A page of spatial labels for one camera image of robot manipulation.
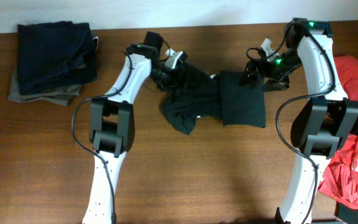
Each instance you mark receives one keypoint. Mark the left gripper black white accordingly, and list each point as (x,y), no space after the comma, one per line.
(162,84)

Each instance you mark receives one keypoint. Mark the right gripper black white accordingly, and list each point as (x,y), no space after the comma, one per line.
(262,63)

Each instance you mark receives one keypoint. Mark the dark green t-shirt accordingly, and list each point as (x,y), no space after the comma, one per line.
(192,94)

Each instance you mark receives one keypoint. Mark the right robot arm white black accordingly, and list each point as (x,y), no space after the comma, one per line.
(325,122)

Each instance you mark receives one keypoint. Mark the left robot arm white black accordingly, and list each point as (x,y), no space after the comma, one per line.
(112,125)

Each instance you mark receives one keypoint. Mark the folded grey garment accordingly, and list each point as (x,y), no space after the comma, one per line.
(61,95)

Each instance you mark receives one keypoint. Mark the folded navy blue garment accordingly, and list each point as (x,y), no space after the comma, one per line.
(55,55)

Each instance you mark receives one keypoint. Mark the red garment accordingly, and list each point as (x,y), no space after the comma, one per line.
(340,179)

